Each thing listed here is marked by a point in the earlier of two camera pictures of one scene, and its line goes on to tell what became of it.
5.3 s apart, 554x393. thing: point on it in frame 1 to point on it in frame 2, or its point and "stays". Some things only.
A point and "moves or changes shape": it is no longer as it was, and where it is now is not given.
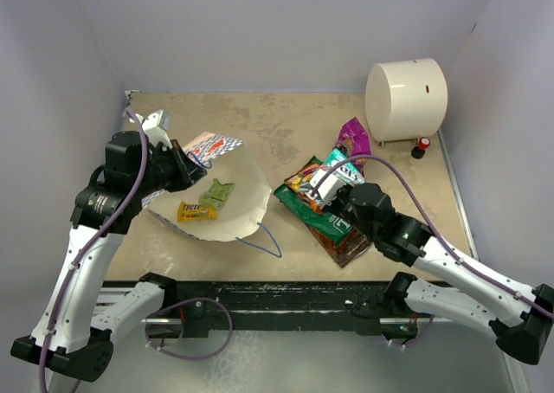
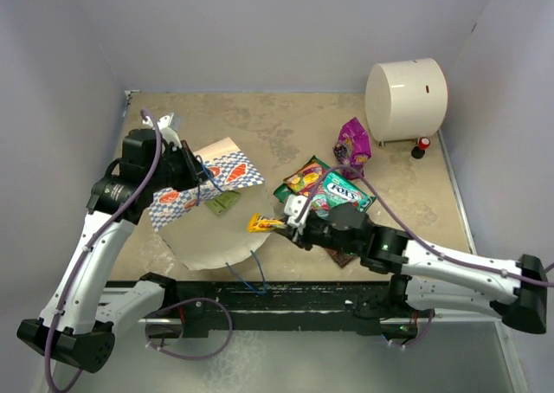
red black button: [418, 152] stays
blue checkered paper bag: [225, 203] moves or changes shape
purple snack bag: [355, 138] stays
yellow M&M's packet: [187, 211] to [259, 223]
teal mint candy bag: [346, 170] moves or changes shape
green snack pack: [216, 195] moves or changes shape
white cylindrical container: [406, 99] stays
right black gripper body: [341, 206] to [318, 231]
